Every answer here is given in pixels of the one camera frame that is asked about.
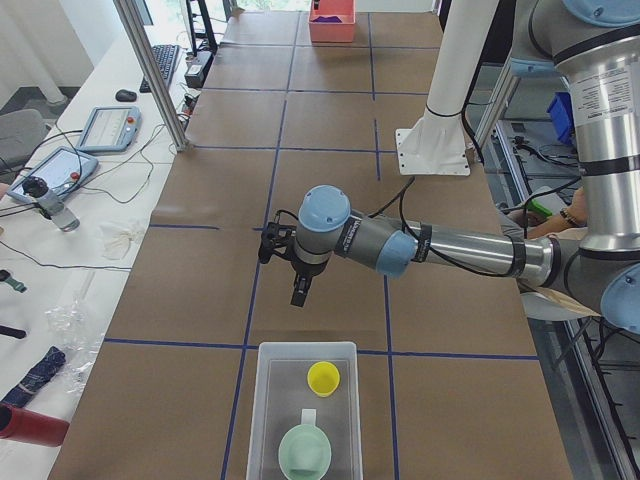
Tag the purple cloth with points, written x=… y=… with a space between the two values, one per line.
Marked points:
x=328 y=19

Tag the yellow plastic cup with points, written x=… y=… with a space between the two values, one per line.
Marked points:
x=323 y=378

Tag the mint green bowl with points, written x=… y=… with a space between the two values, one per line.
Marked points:
x=304 y=452

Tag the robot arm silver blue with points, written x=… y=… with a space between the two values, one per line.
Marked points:
x=595 y=46

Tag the black computer box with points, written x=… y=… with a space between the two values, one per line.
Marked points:
x=198 y=68

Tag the pink plastic bin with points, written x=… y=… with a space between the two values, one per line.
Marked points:
x=333 y=32

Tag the translucent white plastic bin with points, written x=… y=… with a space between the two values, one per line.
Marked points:
x=281 y=392

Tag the white label in bin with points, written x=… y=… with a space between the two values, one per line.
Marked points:
x=308 y=417

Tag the black keyboard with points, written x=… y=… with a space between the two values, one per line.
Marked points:
x=166 y=57

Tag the white crumpled tissue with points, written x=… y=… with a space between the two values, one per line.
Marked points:
x=118 y=238

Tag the black computer mouse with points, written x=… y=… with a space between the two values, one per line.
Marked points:
x=126 y=96

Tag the teach pendant far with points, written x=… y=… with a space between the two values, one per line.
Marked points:
x=110 y=129

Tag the teach pendant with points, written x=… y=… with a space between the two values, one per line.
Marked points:
x=110 y=129
x=64 y=170

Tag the crumpled clear plastic wrap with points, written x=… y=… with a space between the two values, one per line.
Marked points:
x=79 y=339

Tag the teach pendant near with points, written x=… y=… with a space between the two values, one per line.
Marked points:
x=64 y=170

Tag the person in beige shirt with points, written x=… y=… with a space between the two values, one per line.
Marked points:
x=570 y=222

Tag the folded blue umbrella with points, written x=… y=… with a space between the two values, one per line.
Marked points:
x=36 y=378

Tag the clear water bottle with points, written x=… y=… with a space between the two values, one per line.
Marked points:
x=50 y=203

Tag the red bottle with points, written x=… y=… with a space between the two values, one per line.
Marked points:
x=26 y=426

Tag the white pedestal column base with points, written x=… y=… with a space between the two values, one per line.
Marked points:
x=436 y=144

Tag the aluminium frame post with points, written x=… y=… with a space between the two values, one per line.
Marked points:
x=134 y=28

